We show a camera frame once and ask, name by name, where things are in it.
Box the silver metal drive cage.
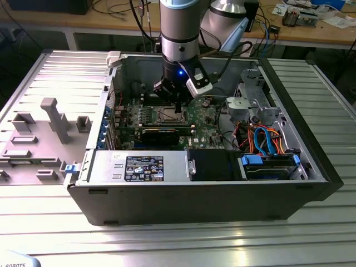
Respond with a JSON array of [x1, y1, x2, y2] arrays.
[[224, 68, 287, 126]]

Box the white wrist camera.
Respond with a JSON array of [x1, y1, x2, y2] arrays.
[[185, 61, 214, 98]]

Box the metal socket cover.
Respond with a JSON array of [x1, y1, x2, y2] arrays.
[[157, 107, 186, 123]]

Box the black PC case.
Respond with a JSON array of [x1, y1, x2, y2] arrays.
[[63, 51, 344, 226]]

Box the silver metal device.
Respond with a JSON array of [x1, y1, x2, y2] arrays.
[[299, 9, 320, 28]]

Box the light grey case latch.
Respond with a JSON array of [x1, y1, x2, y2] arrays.
[[107, 51, 128, 69]]

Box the small grey wrist camera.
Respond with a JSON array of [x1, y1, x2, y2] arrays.
[[152, 80, 165, 95]]

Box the hard disk in blue carrier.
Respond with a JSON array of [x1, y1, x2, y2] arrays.
[[238, 152, 304, 181]]

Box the green motherboard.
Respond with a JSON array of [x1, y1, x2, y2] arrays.
[[112, 96, 228, 152]]

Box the orange wire bundle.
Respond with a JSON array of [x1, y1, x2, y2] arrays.
[[271, 126, 287, 155]]

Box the grey parts rack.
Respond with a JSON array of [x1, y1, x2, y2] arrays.
[[0, 97, 92, 186]]

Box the blue flat cable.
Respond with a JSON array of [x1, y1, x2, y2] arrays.
[[253, 126, 276, 156]]

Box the graphics card with black cooler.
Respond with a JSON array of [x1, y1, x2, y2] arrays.
[[140, 127, 181, 147]]

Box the blue box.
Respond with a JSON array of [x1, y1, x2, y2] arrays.
[[310, 0, 347, 9]]

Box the brown coil device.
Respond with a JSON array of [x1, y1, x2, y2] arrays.
[[282, 7, 300, 28]]

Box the CPU socket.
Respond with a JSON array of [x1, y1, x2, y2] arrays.
[[155, 105, 187, 125]]

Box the silver power supply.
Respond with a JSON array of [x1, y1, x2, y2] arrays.
[[93, 150, 192, 184]]

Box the black equipment box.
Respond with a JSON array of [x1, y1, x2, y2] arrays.
[[5, 0, 90, 16]]

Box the pale blue teach pendant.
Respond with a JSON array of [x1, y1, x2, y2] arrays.
[[0, 249, 42, 267]]

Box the black desktop box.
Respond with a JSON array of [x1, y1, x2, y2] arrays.
[[247, 0, 261, 33]]

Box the wooden workbench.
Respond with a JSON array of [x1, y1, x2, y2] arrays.
[[0, 0, 356, 52]]

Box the white papers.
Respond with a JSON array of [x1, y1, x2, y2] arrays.
[[322, 15, 355, 29]]

